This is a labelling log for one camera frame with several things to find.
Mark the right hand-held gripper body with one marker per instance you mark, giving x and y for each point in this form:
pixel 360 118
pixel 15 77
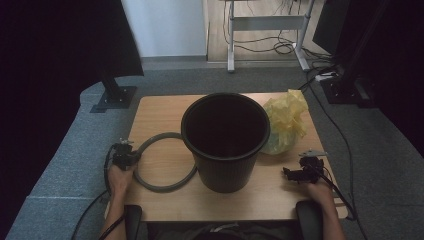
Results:
pixel 311 166

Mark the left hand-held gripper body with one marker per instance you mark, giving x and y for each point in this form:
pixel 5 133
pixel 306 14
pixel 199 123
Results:
pixel 122 155

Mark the yellow garbage bag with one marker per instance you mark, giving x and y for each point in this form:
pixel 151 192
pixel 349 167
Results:
pixel 285 120

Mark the black plastic trash bin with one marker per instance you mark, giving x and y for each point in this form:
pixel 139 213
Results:
pixel 225 133

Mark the person's left hand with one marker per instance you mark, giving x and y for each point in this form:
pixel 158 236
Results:
pixel 118 181

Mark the person's right hand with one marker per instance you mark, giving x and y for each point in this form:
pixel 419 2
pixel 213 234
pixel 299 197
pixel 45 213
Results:
pixel 320 195

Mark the black stand base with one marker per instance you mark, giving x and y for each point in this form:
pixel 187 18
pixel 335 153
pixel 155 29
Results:
pixel 346 91

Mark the white power strip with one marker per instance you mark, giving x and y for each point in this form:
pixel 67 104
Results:
pixel 325 76

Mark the person's dark clothing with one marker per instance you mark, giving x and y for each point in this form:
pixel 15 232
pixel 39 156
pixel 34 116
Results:
pixel 220 233

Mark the black monitor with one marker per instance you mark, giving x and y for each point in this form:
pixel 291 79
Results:
pixel 330 26

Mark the black stand with base plate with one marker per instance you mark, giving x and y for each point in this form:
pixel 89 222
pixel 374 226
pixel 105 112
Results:
pixel 115 96

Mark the white metal desk frame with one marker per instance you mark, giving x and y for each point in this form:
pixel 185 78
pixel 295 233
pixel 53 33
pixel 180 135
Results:
pixel 266 23

